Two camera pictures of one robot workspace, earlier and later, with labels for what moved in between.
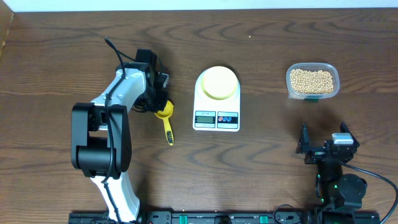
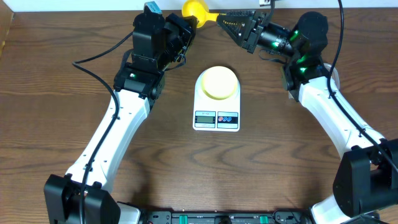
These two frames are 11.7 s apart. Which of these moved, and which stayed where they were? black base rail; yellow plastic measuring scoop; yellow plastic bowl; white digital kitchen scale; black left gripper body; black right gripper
Moved: yellow plastic measuring scoop; black left gripper body; black right gripper
Stayed: black base rail; white digital kitchen scale; yellow plastic bowl
